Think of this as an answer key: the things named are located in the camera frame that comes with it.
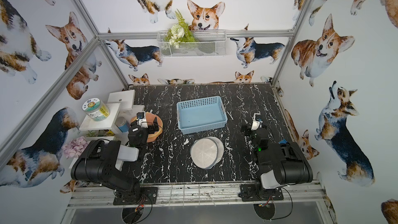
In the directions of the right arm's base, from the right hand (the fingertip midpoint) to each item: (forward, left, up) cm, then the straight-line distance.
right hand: (256, 117), depth 89 cm
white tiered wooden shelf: (+1, +74, +11) cm, 75 cm away
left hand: (+2, +64, +1) cm, 65 cm away
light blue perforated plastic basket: (+8, +32, -10) cm, 35 cm away
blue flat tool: (-9, -17, -12) cm, 23 cm away
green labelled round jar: (-8, +78, +21) cm, 81 cm away
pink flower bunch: (-25, +82, +17) cm, 87 cm away
